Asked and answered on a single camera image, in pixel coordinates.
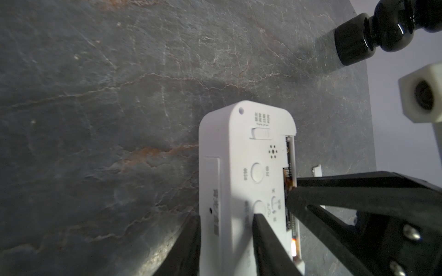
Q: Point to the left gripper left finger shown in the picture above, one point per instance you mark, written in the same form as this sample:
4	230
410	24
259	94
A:
184	257

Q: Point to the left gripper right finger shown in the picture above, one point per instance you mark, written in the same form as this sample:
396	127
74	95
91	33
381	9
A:
271	258

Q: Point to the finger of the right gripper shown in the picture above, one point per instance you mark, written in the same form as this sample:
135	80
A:
375	223

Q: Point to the AAA battery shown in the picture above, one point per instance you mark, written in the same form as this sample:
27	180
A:
289	181
293	232

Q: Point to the white battery cover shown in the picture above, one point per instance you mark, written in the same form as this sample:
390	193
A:
317	171

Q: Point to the white digital alarm clock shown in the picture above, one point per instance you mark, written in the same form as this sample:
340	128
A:
243	149

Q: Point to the green potted plant black pot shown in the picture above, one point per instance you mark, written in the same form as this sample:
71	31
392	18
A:
391	27

